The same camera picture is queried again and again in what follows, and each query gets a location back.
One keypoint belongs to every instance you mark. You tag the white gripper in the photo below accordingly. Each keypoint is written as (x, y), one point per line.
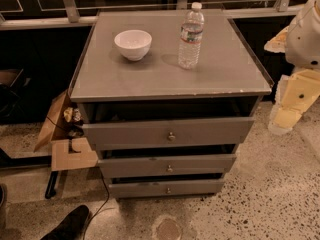
(304, 40)

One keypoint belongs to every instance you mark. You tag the white ceramic bowl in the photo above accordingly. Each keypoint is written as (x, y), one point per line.
(133, 44)

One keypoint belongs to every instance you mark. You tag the metal window railing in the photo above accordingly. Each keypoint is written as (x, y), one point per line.
(39, 14)

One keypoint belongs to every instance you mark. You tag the black bar on floor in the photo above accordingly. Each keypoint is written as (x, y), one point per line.
(50, 190)

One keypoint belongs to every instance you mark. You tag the grey top drawer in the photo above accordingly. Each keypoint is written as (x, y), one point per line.
(168, 133)

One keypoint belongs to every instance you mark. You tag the brown cardboard box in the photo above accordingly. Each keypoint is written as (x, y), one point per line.
(67, 153)

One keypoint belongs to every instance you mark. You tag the grey middle drawer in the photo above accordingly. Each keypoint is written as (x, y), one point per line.
(165, 166)

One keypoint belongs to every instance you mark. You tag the clear plastic water bottle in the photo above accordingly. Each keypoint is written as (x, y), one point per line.
(190, 37)

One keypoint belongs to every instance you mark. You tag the grey drawer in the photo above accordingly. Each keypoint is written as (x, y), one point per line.
(165, 166)
(168, 133)
(166, 188)

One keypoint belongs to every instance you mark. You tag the grey drawer cabinet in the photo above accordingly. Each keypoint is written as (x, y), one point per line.
(228, 82)

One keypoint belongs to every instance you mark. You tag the black shoe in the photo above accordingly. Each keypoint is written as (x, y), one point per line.
(71, 226)

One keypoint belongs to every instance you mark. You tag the grey bottom drawer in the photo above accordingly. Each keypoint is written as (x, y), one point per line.
(166, 188)

